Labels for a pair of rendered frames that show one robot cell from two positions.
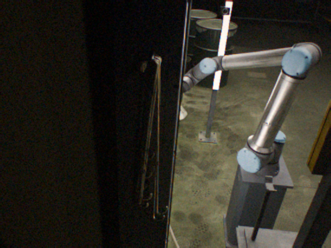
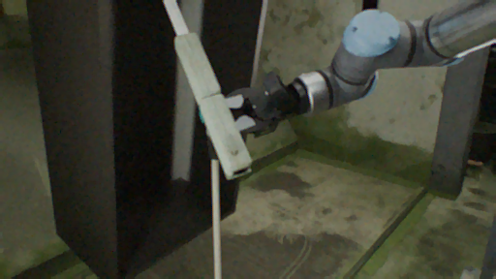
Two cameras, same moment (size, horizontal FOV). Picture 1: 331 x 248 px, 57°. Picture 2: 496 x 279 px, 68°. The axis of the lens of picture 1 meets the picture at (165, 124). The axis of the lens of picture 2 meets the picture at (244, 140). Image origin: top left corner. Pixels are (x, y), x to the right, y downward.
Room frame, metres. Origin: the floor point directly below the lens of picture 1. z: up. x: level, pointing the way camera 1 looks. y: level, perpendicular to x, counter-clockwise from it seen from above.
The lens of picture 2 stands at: (1.01, -0.48, 1.29)
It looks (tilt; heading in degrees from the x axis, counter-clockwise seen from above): 20 degrees down; 39
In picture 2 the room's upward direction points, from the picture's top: 2 degrees counter-clockwise
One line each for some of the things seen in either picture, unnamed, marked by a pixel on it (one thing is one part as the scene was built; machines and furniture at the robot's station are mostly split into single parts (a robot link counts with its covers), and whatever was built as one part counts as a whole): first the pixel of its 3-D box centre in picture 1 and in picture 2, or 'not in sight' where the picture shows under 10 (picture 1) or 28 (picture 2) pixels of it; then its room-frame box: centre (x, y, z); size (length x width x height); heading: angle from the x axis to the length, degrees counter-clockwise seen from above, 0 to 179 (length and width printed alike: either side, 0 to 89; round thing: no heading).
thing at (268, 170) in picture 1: (265, 161); not in sight; (1.55, -0.65, 0.69); 0.19 x 0.19 x 0.10
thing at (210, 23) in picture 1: (216, 25); not in sight; (4.35, -0.62, 0.86); 0.54 x 0.54 x 0.01
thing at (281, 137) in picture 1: (269, 144); not in sight; (1.54, -0.64, 0.83); 0.17 x 0.15 x 0.18; 137
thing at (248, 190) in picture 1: (253, 202); not in sight; (1.55, -0.65, 0.32); 0.31 x 0.31 x 0.64; 87
